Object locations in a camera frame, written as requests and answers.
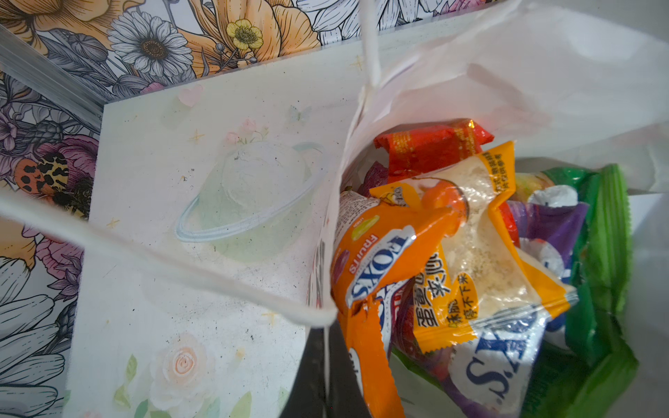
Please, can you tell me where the white paper gift bag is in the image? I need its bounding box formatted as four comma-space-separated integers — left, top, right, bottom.
0, 0, 669, 418

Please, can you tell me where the floral table mat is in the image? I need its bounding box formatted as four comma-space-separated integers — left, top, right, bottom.
62, 4, 503, 418

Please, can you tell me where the orange Fox's fruits candy bag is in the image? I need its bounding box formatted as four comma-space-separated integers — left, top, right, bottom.
329, 191, 461, 417

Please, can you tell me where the purple raisin snack bag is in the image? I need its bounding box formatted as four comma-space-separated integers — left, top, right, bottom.
357, 161, 389, 197

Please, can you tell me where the purple Fox's berries candy bag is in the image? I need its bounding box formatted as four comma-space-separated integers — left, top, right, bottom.
392, 201, 589, 417

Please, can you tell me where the small red snack packet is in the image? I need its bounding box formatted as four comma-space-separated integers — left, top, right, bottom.
374, 119, 494, 183

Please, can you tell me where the green Fox's lemon candy bag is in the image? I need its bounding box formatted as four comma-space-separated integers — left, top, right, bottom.
521, 164, 639, 417

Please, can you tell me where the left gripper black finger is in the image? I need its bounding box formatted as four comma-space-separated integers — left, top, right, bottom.
280, 322, 371, 418

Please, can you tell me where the small orange yellow snack packet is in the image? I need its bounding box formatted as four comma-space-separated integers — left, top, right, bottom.
370, 142, 578, 353

